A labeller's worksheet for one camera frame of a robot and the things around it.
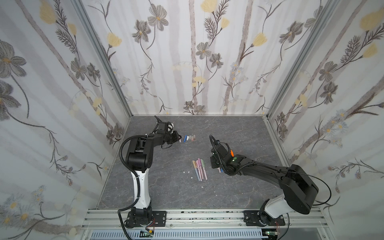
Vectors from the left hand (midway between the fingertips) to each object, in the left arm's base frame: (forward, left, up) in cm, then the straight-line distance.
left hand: (179, 132), depth 104 cm
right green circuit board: (-60, -46, -3) cm, 76 cm away
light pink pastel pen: (-24, -12, -4) cm, 27 cm away
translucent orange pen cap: (-2, -11, -4) cm, 11 cm away
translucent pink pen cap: (-4, -9, -3) cm, 10 cm away
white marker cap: (-4, -6, -3) cm, 8 cm away
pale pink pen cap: (-5, -1, -3) cm, 6 cm away
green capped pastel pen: (-24, -16, -3) cm, 29 cm away
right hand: (-22, -19, +6) cm, 30 cm away
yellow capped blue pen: (-27, -11, -3) cm, 29 cm away
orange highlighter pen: (-16, -36, -3) cm, 39 cm away
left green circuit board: (-58, +15, -6) cm, 61 cm away
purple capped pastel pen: (-22, -14, -3) cm, 26 cm away
